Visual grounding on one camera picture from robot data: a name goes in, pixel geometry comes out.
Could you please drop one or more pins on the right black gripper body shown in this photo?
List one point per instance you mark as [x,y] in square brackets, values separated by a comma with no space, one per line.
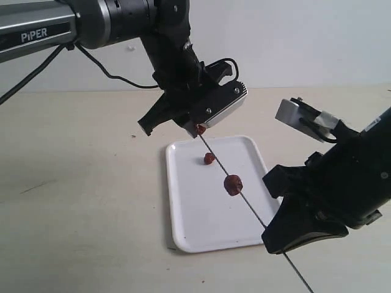
[345,186]

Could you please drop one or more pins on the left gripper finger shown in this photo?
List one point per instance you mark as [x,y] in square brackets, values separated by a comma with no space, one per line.
[189,126]

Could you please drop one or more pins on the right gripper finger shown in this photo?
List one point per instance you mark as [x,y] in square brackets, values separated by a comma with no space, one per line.
[296,224]

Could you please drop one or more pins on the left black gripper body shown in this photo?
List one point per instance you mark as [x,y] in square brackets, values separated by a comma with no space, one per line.
[176,102]

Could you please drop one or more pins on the thin metal skewer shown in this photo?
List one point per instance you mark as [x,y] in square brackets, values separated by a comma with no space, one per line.
[291,263]

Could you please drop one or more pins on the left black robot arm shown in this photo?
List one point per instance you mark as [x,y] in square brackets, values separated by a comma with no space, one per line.
[162,26]

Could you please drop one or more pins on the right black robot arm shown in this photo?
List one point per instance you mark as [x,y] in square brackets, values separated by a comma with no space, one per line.
[376,137]

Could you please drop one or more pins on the white rectangular plastic tray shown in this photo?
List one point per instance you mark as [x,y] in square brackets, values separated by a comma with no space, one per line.
[204,216]

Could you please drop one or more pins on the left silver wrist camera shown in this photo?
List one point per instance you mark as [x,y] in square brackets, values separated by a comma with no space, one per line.
[218,104]

